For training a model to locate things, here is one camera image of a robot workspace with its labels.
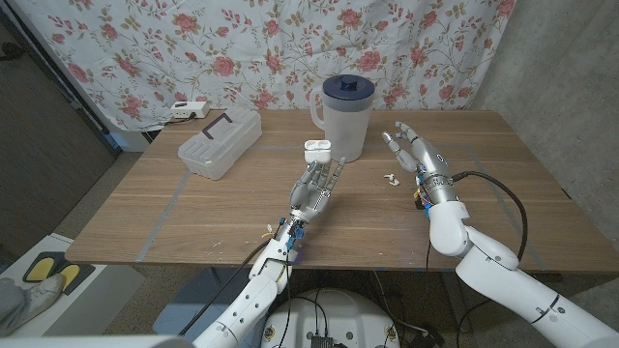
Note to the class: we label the grey tape strip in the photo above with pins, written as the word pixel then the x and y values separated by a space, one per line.
pixel 164 212
pixel 483 169
pixel 285 146

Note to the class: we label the white floor board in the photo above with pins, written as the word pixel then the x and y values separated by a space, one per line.
pixel 111 285

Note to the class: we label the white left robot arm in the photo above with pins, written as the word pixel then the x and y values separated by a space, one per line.
pixel 246 299

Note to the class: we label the translucent pitcher with blue lid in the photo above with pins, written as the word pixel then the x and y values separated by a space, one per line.
pixel 344 121

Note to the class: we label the floral print backdrop cloth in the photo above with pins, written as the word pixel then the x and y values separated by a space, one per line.
pixel 242 48

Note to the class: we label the grey trouser leg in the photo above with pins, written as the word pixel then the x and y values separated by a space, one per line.
pixel 12 304

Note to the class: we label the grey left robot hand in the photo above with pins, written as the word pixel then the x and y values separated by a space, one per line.
pixel 312 193

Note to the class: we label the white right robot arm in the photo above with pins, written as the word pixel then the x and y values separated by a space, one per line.
pixel 498 270

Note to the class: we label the clear plastic clamshell container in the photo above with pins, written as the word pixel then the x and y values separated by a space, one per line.
pixel 217 142

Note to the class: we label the white AirPods case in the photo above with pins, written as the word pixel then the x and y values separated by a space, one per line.
pixel 317 152

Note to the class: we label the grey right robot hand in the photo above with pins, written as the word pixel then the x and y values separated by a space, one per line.
pixel 430 166

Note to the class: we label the white sneaker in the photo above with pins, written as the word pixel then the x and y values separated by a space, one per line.
pixel 46 292

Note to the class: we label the black yellow foot pedal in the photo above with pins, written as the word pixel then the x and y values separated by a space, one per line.
pixel 43 266

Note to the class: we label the white power strip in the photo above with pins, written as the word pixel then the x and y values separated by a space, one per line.
pixel 189 109

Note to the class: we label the grey table leg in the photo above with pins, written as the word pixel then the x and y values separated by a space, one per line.
pixel 452 299

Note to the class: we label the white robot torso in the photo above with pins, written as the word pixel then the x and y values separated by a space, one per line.
pixel 348 314

